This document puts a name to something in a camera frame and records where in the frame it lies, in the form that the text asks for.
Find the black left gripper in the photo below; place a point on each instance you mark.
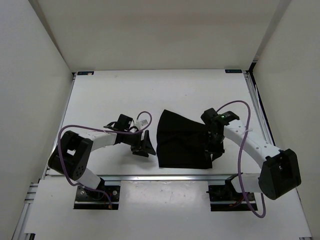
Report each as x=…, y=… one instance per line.
x=142, y=147

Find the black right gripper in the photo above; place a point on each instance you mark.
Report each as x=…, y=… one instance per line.
x=211, y=149

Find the black skirt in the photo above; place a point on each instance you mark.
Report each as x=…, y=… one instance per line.
x=185, y=144

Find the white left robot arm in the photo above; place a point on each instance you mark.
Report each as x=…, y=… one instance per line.
x=70, y=158

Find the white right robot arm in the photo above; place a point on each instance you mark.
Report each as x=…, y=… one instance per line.
x=280, y=171

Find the white front cover board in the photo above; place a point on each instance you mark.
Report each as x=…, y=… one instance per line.
x=176, y=210

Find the blue right table label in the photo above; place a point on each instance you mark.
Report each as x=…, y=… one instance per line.
x=233, y=71

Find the blue table label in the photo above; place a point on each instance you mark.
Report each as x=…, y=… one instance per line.
x=85, y=73
x=233, y=71

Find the blue left table label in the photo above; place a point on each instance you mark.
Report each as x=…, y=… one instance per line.
x=85, y=73

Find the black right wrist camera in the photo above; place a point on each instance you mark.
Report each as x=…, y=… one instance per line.
x=208, y=116

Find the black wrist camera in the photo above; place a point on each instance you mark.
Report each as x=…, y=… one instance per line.
x=208, y=116
x=122, y=124

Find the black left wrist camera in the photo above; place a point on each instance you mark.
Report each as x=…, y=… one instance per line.
x=122, y=124

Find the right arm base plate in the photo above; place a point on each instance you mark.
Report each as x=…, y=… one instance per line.
x=224, y=198

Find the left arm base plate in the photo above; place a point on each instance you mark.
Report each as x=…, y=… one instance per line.
x=85, y=200

